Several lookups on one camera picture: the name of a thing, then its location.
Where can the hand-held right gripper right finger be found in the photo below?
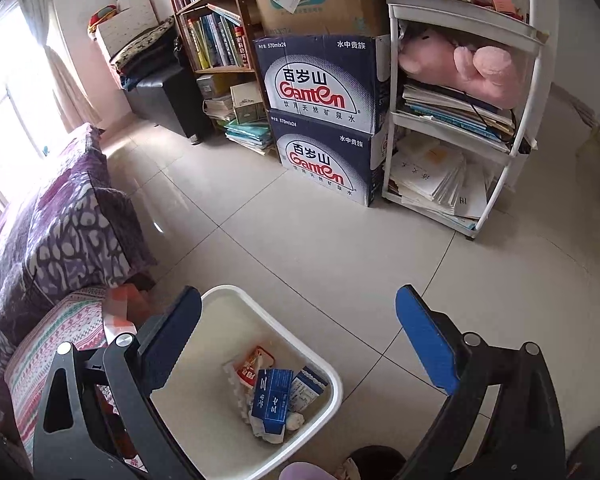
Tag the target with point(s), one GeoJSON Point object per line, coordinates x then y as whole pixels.
{"type": "Point", "coordinates": [425, 340]}

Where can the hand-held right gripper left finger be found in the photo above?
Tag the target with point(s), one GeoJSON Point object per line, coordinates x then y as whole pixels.
{"type": "Point", "coordinates": [172, 340]}

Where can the white trash bin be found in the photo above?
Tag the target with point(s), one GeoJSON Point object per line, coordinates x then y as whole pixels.
{"type": "Point", "coordinates": [220, 320]}

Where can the orange snack wrapper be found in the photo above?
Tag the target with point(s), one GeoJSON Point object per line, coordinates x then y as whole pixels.
{"type": "Point", "coordinates": [250, 367]}

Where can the blue carton box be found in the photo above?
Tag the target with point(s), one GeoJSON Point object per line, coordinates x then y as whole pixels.
{"type": "Point", "coordinates": [272, 400]}

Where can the blue white small box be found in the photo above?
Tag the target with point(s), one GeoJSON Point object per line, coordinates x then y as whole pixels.
{"type": "Point", "coordinates": [307, 390]}

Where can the white tissue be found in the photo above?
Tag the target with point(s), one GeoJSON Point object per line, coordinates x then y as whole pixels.
{"type": "Point", "coordinates": [295, 420]}

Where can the red white sheet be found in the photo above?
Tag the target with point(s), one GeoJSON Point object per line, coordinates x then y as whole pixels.
{"type": "Point", "coordinates": [125, 305]}

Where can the dark round container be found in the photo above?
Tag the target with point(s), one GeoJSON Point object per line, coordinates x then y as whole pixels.
{"type": "Point", "coordinates": [375, 462]}

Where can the patterned striped tablecloth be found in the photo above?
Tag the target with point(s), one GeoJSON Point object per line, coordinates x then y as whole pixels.
{"type": "Point", "coordinates": [40, 330]}

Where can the bed with purple bedspread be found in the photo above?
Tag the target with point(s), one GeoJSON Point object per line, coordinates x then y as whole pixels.
{"type": "Point", "coordinates": [65, 220]}

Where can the pile of white papers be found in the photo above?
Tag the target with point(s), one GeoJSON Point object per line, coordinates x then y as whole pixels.
{"type": "Point", "coordinates": [440, 175]}

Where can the lavender slipper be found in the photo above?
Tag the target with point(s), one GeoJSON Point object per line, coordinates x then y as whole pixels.
{"type": "Point", "coordinates": [307, 472]}

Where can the blue water bottle carton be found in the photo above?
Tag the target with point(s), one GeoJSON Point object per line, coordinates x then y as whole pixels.
{"type": "Point", "coordinates": [320, 85]}
{"type": "Point", "coordinates": [320, 160]}

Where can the stack of green books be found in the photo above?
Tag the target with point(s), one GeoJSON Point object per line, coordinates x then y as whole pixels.
{"type": "Point", "coordinates": [247, 137]}

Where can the stack of flat booklets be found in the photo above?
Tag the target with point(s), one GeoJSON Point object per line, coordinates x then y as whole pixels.
{"type": "Point", "coordinates": [450, 110]}

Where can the black ottoman bench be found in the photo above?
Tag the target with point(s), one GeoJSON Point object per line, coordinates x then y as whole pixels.
{"type": "Point", "coordinates": [170, 100]}

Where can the small white green box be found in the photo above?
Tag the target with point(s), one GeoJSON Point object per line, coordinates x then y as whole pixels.
{"type": "Point", "coordinates": [247, 102]}

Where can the grey cardboard box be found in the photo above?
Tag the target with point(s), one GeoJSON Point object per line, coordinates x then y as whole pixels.
{"type": "Point", "coordinates": [212, 86]}

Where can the bright window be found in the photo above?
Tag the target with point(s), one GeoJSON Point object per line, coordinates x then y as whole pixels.
{"type": "Point", "coordinates": [15, 125]}

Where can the pink plush toy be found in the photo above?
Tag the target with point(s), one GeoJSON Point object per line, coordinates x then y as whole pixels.
{"type": "Point", "coordinates": [460, 67]}

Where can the wooden bookshelf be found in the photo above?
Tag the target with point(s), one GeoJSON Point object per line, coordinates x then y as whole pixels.
{"type": "Point", "coordinates": [225, 69]}

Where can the stack of folded clothes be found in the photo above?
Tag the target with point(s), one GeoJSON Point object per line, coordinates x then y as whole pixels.
{"type": "Point", "coordinates": [145, 57]}

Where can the pale curtain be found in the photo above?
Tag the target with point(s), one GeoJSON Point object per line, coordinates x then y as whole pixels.
{"type": "Point", "coordinates": [65, 75]}

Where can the black bag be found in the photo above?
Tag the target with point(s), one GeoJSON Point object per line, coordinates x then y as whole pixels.
{"type": "Point", "coordinates": [178, 52]}

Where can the row of colourful books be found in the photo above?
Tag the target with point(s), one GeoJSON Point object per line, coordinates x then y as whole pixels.
{"type": "Point", "coordinates": [210, 40]}

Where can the white patterned storage box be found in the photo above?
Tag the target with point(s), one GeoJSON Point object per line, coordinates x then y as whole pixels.
{"type": "Point", "coordinates": [130, 25]}

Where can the red yellow plush toy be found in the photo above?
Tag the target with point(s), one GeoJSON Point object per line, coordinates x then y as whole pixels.
{"type": "Point", "coordinates": [102, 15]}

